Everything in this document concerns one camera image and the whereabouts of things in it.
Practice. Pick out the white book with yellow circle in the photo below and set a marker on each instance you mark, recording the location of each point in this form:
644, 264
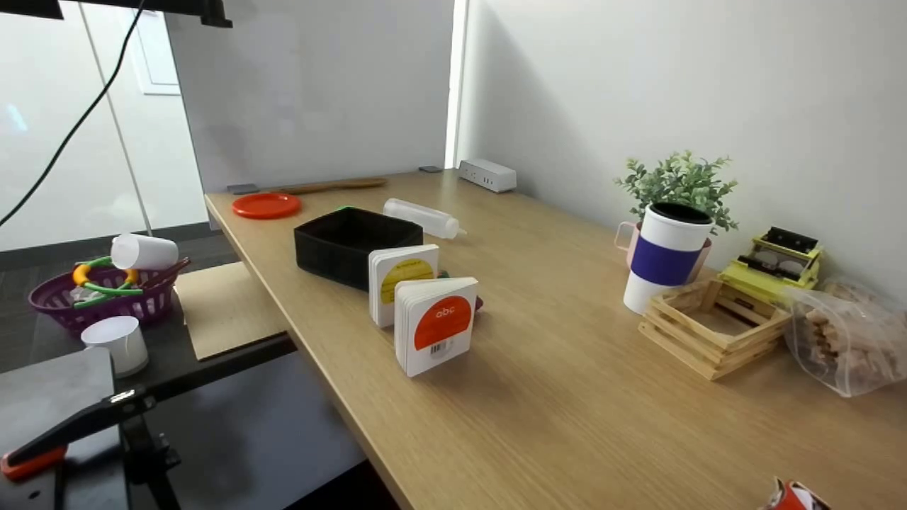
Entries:
401, 281

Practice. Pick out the white power strip box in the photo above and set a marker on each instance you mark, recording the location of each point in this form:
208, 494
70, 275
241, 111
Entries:
489, 174

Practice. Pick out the black box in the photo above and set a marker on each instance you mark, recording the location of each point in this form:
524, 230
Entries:
354, 248

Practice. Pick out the translucent squeeze bottle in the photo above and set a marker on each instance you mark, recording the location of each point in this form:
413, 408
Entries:
420, 220

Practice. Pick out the orange round plate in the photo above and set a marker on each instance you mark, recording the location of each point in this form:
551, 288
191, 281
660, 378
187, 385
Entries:
267, 205

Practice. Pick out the brown cardboard sheet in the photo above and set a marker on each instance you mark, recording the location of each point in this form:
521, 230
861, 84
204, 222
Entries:
228, 306

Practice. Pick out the green plant in pink pot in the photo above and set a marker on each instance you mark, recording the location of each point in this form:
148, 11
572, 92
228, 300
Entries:
677, 187

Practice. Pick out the stacked wooden crates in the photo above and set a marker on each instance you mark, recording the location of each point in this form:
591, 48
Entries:
711, 326

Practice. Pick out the black side table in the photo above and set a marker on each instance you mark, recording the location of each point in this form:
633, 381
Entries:
171, 343

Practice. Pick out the white paper cup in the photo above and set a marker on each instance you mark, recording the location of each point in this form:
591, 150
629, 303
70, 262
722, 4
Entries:
143, 251
116, 341

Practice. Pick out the yellow toy machine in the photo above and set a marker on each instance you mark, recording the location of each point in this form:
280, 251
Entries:
776, 264

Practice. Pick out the purple plastic basket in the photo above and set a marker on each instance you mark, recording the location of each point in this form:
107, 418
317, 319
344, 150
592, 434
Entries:
103, 303

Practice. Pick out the black clamp with orange tip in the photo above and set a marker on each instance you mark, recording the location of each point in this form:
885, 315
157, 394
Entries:
121, 404

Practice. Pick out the black tripod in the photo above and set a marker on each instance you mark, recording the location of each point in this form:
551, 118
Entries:
143, 463

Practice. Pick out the clear bag of wooden pieces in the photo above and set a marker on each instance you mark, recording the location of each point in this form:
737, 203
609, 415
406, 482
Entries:
846, 341

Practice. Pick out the red snack packet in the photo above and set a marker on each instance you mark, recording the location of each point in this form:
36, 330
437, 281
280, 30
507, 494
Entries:
795, 497

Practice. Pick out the grey flat sheet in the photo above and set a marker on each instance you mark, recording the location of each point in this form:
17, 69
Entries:
51, 397

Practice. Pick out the black overhead mount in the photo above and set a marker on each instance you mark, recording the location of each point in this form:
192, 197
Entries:
187, 10

